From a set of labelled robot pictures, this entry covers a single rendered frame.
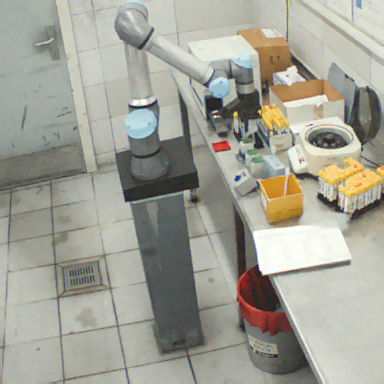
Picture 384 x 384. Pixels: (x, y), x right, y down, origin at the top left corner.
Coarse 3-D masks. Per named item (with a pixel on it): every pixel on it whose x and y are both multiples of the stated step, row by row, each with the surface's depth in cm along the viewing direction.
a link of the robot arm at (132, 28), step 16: (128, 16) 212; (128, 32) 211; (144, 32) 211; (144, 48) 214; (160, 48) 215; (176, 48) 217; (176, 64) 218; (192, 64) 219; (208, 80) 222; (224, 80) 221; (224, 96) 223
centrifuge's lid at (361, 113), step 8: (360, 88) 239; (368, 88) 230; (360, 96) 244; (368, 96) 229; (376, 96) 229; (360, 104) 247; (368, 104) 244; (376, 104) 227; (360, 112) 248; (368, 112) 244; (376, 112) 227; (360, 120) 248; (368, 120) 245; (376, 120) 227; (360, 128) 247; (368, 128) 244; (376, 128) 229; (360, 136) 241; (368, 136) 232
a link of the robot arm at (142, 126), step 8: (136, 112) 236; (144, 112) 235; (152, 112) 234; (128, 120) 233; (136, 120) 232; (144, 120) 231; (152, 120) 231; (128, 128) 231; (136, 128) 229; (144, 128) 229; (152, 128) 231; (128, 136) 234; (136, 136) 231; (144, 136) 231; (152, 136) 233; (136, 144) 233; (144, 144) 233; (152, 144) 234; (136, 152) 235; (144, 152) 234; (152, 152) 235
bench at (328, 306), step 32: (192, 96) 312; (352, 128) 271; (224, 160) 258; (288, 160) 253; (192, 192) 387; (256, 224) 220; (288, 224) 218; (352, 224) 213; (352, 256) 199; (288, 288) 190; (320, 288) 188; (352, 288) 186; (320, 320) 177; (352, 320) 175; (320, 352) 166; (352, 352) 165
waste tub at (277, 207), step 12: (264, 180) 225; (276, 180) 226; (288, 180) 227; (264, 192) 218; (276, 192) 229; (288, 192) 230; (300, 192) 219; (264, 204) 222; (276, 204) 216; (288, 204) 217; (300, 204) 218; (276, 216) 218; (288, 216) 219
